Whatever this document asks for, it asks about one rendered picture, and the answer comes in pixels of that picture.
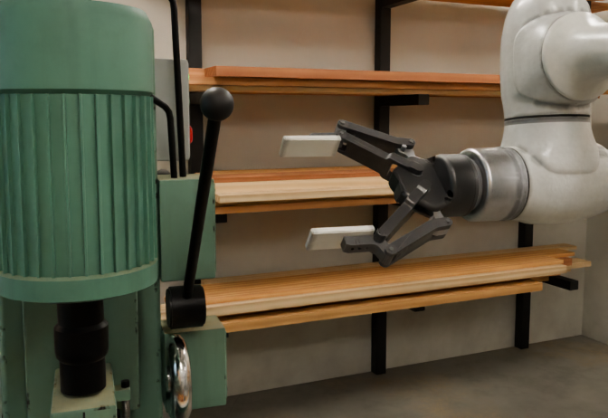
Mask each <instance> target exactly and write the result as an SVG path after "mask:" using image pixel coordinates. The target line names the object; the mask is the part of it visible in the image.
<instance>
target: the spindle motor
mask: <svg viewBox="0 0 608 418"><path fill-rule="evenodd" d="M153 93H154V87H153V50H152V23H151V22H150V20H149V18H148V17H147V14H146V12H145V11H143V10H141V9H139V8H136V7H133V6H129V5H122V4H116V3H111V2H103V1H96V0H0V296H2V297H5V298H8V299H14V300H20V301H28V302H37V303H51V304H63V303H81V302H90V301H96V300H102V299H111V298H116V297H118V296H122V295H126V294H129V293H132V292H135V291H139V290H142V289H145V288H147V287H149V286H151V285H152V284H154V283H155V282H156V281H157V279H158V274H157V215H156V178H155V140H154V103H153V97H150V96H151V95H152V94H153Z"/></svg>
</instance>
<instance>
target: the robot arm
mask: <svg viewBox="0 0 608 418"><path fill-rule="evenodd" d="M499 76H500V94H501V100H502V105H503V111H504V132H503V138H502V142H501V146H500V147H471V148H467V149H465V150H463V151H461V152H460V154H439V155H436V156H433V157H430V158H427V159H423V158H419V157H416V156H415V154H414V152H413V147H414V145H415V141H414V140H413V139H411V138H397V137H394V136H391V135H388V134H385V133H383V132H380V131H377V130H374V129H370V128H366V127H363V126H360V125H357V124H355V123H352V122H349V121H346V120H343V119H340V120H339V121H338V122H337V126H336V129H335V132H333V133H311V134H309V136H284V137H283V139H282V142H281V146H280V152H279V155H280V157H334V156H335V155H336V153H337V152H338V153H340V154H342V155H344V156H346V157H349V158H351V159H353V160H355V161H356V162H358V163H360V164H362V165H364V166H367V167H369V168H370V169H372V170H374V171H376V172H377V173H379V174H380V176H381V177H382V178H383V179H384V180H386V181H388V184H389V186H390V188H391V189H392V191H393V192H394V199H395V201H396V202H397V203H399V204H400V205H401V206H400V207H399V208H398V209H397V210H396V211H395V212H394V213H393V214H392V215H391V216H390V217H389V219H388V220H387V221H386V222H385V223H384V224H383V225H382V226H381V227H380V228H379V229H378V228H377V230H376V232H375V234H374V231H375V227H374V226H373V225H363V226H345V227H327V228H311V230H310V233H309V237H308V239H307V242H306V244H305V246H306V250H308V251H310V250H325V249H340V248H342V252H346V253H353V252H371V253H373V254H375V255H376V257H377V258H378V259H379V264H380V265H381V266H382V267H384V268H386V267H388V266H390V265H392V264H393V263H395V262H396V261H399V260H400V259H402V258H403V257H404V256H406V255H407V254H409V253H410V252H413V251H414V250H416V249H417V248H419V247H421V246H422V245H424V244H425V243H427V242H428V241H432V240H438V239H442V238H444V237H445V235H446V233H447V232H448V231H449V229H450V228H451V225H452V219H451V218H449V217H457V216H461V217H462V218H463V219H465V220H467V221H470V222H485V221H508V220H513V221H518V222H521V223H528V224H555V223H568V222H573V221H578V220H583V219H586V218H590V217H593V216H596V215H598V214H602V213H604V212H606V211H608V149H606V148H605V147H603V146H602V145H600V144H597V143H596V142H595V140H594V135H593V132H592V128H591V121H590V110H591V103H592V102H594V101H596V100H597V98H598V97H599V96H601V95H602V94H604V93H605V92H606V91H607V90H608V23H606V22H605V21H604V20H603V19H602V18H600V17H599V16H597V15H595V14H592V13H591V9H590V6H589V4H588V3H587V1H586V0H514V1H513V3H512V4H511V6H510V8H509V10H508V14H507V16H506V20H505V23H504V26H503V31H502V36H501V45H500V66H499ZM343 143H347V144H346V145H344V144H343ZM392 164H396V165H397V167H396V168H395V169H394V170H393V172H391V171H390V169H391V166H392ZM414 213H418V214H420V215H423V216H425V217H427V218H430V219H429V220H428V222H426V223H423V224H422V225H420V226H418V227H417V228H415V229H413V230H412V231H410V232H409V233H407V234H405V235H404V236H402V237H400V238H399V239H397V240H395V241H394V242H391V243H390V244H388V241H389V240H390V239H391V238H392V237H393V236H394V235H395V233H396V232H397V231H398V230H399V229H400V228H401V227H402V226H403V224H404V223H406V222H407V221H408V220H409V219H410V218H411V217H412V216H413V214H414Z"/></svg>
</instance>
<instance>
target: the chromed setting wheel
mask: <svg viewBox="0 0 608 418"><path fill-rule="evenodd" d="M166 350H167V353H168V366H166V369H165V377H166V391H167V392H168V393H169V396H168V398H167V400H166V406H167V410H168V414H169V417H170V418H189V416H190V413H191V411H192V402H193V387H192V372H191V364H190V356H189V351H188V347H187V344H186V341H185V339H184V338H183V336H181V335H179V334H172V335H170V336H169V337H168V338H167V339H166Z"/></svg>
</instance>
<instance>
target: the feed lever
mask: <svg viewBox="0 0 608 418"><path fill-rule="evenodd" d="M233 107H234V101H233V96H232V95H231V93H230V92H229V91H228V90H226V89H224V88H221V87H212V88H210V89H208V90H206V91H205V92H204V93H203V95H202V96H201V99H200V109H201V111H202V113H203V114H204V115H205V116H206V117H207V118H208V120H207V126H206V132H205V139H204V151H203V157H202V164H201V170H200V176H199V182H198V188H197V195H196V201H195V213H194V220H193V225H192V232H191V238H190V244H189V251H188V257H187V264H186V270H185V281H184V286H173V287H168V289H166V321H167V325H168V327H169V328H170V329H177V328H195V327H202V326H203V325H204V323H205V320H206V302H205V294H204V288H203V286H201V285H200V284H195V275H196V269H197V263H198V258H199V252H200V247H201V241H202V236H203V229H204V219H205V214H206V208H207V203H208V197H209V192H210V186H211V181H212V175H213V170H214V160H215V154H216V149H217V143H218V138H219V132H220V126H221V121H222V120H225V119H227V118H228V117H229V116H230V115H231V114H232V112H233Z"/></svg>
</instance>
